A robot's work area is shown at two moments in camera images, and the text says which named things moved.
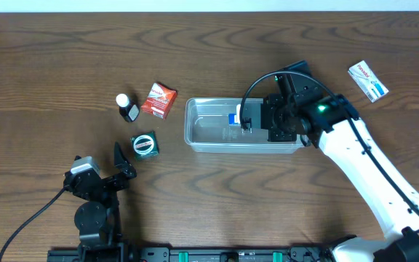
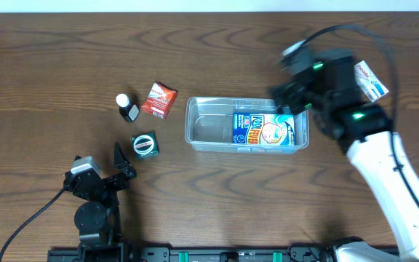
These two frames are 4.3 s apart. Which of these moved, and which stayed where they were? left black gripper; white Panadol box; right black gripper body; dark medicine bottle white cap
Moved: right black gripper body
Stayed: white Panadol box; left black gripper; dark medicine bottle white cap
